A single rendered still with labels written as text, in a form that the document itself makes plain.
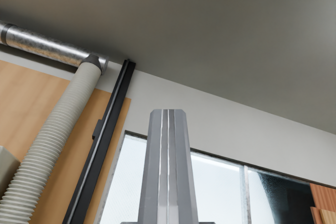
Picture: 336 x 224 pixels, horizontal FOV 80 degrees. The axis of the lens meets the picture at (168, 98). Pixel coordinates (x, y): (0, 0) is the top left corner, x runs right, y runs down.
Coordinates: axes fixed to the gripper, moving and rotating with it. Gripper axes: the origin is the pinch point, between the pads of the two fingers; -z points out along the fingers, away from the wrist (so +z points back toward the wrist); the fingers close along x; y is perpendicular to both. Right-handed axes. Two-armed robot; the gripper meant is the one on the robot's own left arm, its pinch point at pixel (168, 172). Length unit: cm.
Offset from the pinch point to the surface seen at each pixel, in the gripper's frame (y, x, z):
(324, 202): -153, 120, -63
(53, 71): -72, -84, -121
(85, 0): -26, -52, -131
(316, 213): -147, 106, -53
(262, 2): -23, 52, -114
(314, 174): -153, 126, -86
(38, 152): -79, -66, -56
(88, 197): -102, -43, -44
